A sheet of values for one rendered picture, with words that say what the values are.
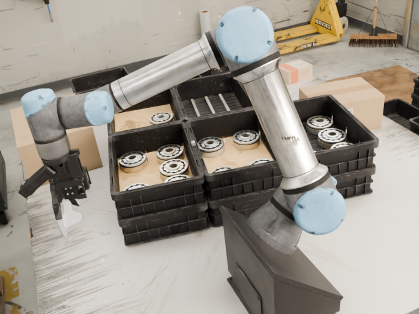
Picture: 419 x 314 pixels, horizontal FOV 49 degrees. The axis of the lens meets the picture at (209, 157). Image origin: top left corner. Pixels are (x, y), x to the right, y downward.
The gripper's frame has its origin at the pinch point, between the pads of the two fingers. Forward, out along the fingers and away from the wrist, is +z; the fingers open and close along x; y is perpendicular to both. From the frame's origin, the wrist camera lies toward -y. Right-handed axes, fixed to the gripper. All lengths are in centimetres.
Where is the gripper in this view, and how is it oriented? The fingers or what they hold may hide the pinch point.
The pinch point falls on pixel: (70, 222)
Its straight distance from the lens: 125.6
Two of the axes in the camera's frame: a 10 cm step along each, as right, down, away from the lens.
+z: 1.4, 8.8, 4.6
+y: 9.9, -1.6, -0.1
